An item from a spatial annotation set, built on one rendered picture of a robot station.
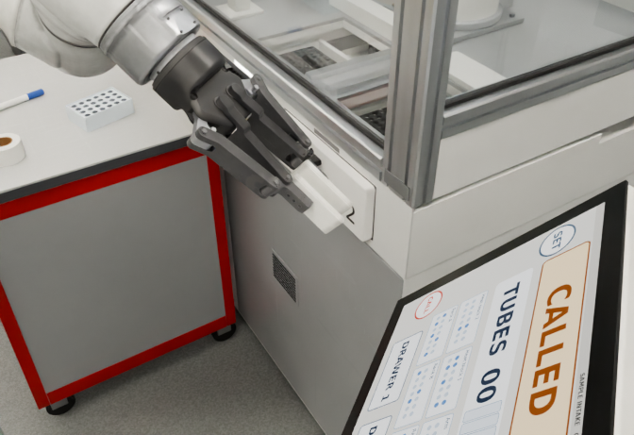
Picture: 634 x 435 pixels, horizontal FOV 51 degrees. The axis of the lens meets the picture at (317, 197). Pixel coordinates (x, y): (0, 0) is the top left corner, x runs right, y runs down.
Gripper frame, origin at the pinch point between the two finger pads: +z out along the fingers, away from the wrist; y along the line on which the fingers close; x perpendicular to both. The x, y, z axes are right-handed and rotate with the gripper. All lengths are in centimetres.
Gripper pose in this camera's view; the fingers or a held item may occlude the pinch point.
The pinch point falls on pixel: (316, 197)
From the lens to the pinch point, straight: 70.6
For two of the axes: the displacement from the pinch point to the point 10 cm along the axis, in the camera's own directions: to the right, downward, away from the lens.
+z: 7.1, 6.9, 1.6
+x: -6.0, 4.6, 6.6
